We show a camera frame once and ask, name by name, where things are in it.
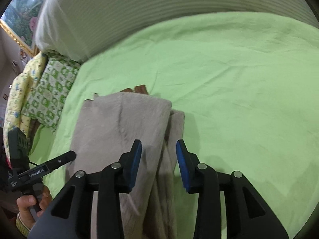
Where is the beige knit sweater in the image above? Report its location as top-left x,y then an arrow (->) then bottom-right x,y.
65,92 -> 184,238

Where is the yellow patterned quilt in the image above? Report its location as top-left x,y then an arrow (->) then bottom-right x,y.
3,51 -> 49,135

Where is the gold framed picture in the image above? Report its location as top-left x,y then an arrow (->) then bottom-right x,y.
1,0 -> 45,56

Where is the white striped headboard cover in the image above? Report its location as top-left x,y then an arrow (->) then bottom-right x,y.
34,0 -> 318,62

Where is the person's left hand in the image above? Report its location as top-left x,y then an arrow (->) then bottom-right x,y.
16,185 -> 54,229

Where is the green white patterned pillow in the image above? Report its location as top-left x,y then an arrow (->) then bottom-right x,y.
22,51 -> 81,131

